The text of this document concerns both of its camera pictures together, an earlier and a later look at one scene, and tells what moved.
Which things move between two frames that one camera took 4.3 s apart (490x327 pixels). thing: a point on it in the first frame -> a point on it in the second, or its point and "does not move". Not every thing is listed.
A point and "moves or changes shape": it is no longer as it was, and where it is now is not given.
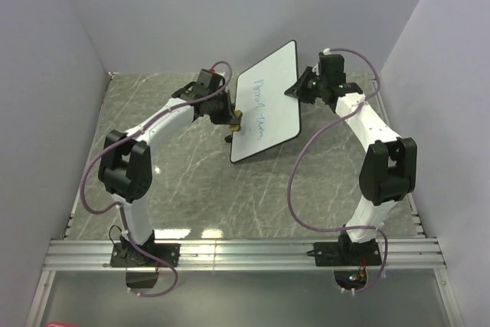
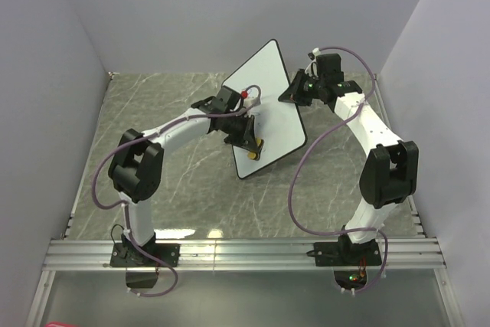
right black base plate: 344,253 does not move
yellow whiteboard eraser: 237,116 moves or changes shape
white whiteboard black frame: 270,116 moves or changes shape
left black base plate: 129,255 does not move
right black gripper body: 314,85 does not move
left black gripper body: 220,109 -> 236,127
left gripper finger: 234,121 -> 251,144
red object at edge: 55,324 does not move
